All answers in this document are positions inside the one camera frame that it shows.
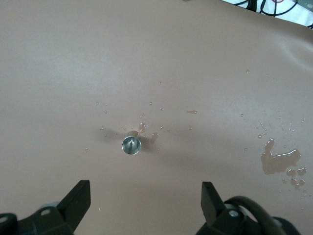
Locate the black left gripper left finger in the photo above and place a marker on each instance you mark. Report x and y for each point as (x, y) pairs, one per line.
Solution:
(71, 210)

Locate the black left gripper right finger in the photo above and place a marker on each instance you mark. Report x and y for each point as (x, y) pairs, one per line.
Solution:
(212, 210)

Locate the stainless steel jigger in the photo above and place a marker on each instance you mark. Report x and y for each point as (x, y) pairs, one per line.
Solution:
(131, 145)

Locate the large spilled liquid puddle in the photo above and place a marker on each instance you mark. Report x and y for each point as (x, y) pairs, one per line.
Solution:
(276, 164)

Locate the small spilled liquid puddle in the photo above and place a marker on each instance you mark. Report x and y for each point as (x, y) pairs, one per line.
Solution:
(146, 133)

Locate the brown table mat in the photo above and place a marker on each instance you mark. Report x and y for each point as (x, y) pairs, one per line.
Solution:
(97, 73)

